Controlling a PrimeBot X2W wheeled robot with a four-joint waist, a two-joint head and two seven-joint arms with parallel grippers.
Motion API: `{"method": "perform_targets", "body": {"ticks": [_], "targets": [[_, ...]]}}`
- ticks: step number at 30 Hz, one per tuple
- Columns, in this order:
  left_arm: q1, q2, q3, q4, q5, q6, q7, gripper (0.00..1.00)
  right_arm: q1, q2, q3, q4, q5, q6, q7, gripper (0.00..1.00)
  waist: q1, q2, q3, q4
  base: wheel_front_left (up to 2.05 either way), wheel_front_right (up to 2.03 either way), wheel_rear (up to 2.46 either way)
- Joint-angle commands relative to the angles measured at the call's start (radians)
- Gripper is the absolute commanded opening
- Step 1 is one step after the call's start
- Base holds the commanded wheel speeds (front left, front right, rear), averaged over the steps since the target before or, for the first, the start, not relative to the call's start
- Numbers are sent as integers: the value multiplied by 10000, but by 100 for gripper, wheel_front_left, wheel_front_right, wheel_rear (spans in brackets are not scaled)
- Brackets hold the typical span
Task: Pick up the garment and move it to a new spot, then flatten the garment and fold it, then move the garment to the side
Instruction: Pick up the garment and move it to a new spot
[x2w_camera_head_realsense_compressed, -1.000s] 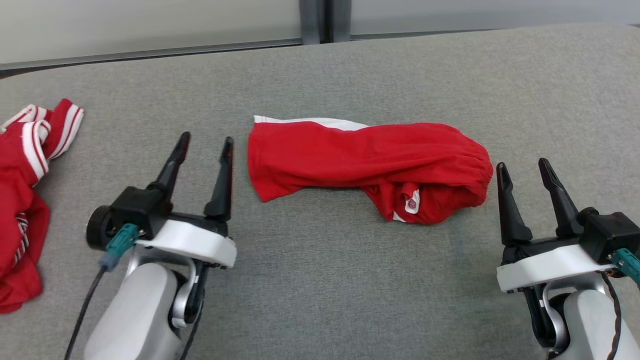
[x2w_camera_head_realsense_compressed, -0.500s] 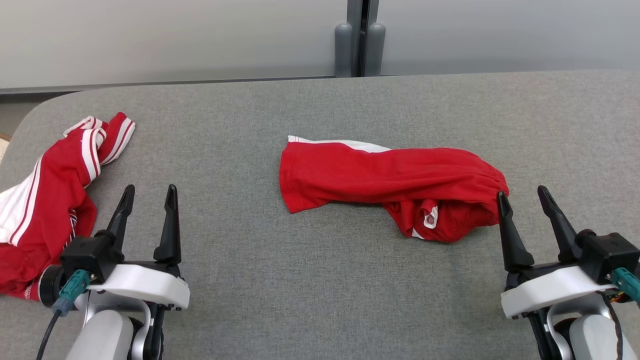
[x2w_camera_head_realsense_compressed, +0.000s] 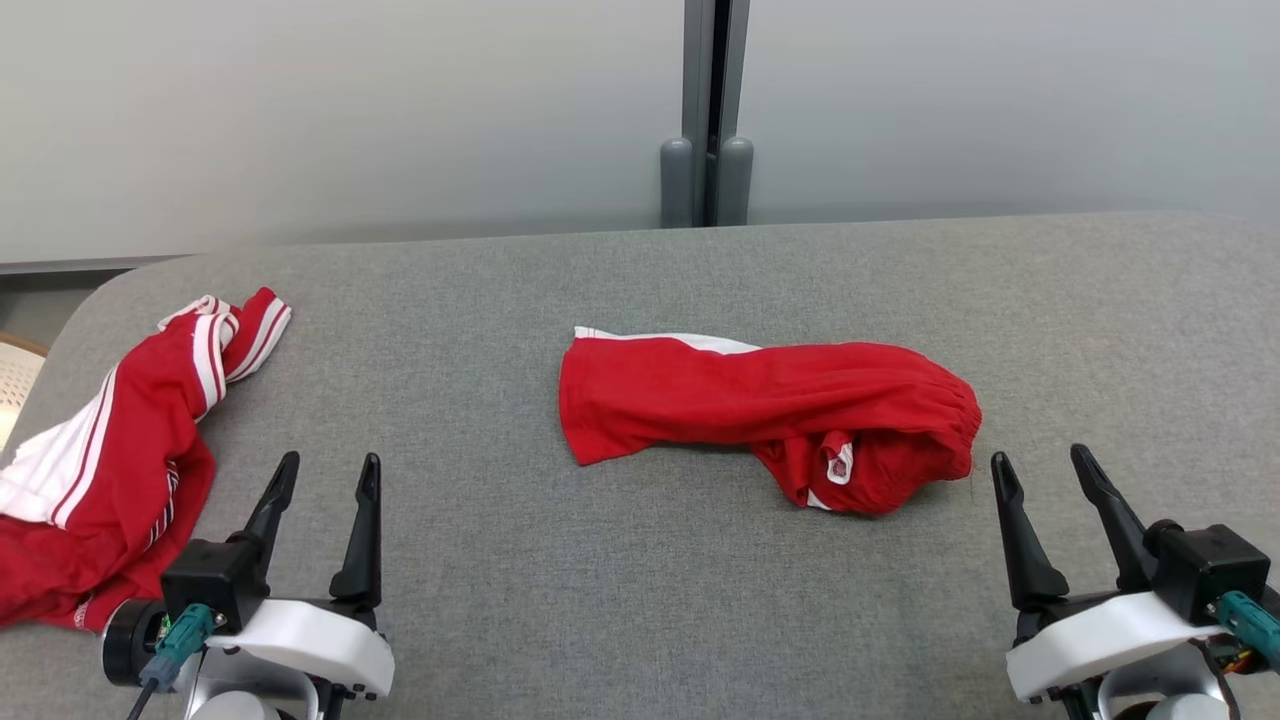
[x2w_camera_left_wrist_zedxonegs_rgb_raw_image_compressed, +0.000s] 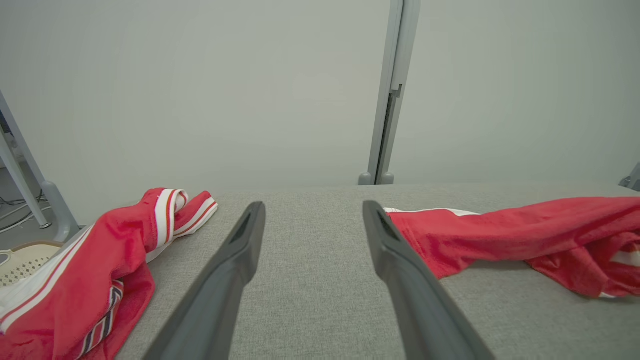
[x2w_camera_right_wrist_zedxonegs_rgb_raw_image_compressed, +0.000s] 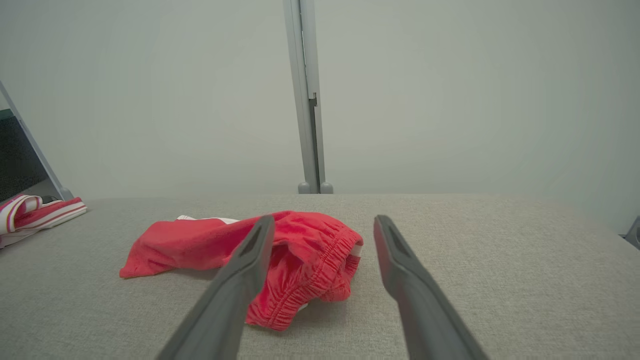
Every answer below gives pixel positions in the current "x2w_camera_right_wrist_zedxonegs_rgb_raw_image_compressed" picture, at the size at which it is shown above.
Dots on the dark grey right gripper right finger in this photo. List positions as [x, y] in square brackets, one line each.
[425, 310]

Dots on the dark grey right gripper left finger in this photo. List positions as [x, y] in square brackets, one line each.
[225, 305]

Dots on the red shorts with white trim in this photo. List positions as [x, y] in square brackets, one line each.
[300, 250]

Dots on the red shirt with white stripes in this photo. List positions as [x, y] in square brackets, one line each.
[45, 212]

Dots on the grey partition post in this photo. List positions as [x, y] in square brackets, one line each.
[306, 125]

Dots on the dark panel with grey frame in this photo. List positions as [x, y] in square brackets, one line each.
[20, 160]

